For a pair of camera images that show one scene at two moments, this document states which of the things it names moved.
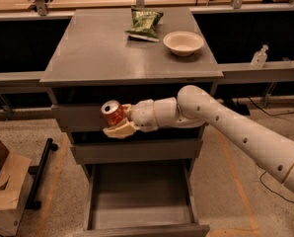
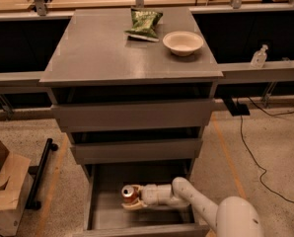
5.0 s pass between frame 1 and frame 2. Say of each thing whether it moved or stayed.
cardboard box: stayed
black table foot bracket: stayed
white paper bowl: stayed
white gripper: moved
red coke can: moved
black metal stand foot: stayed
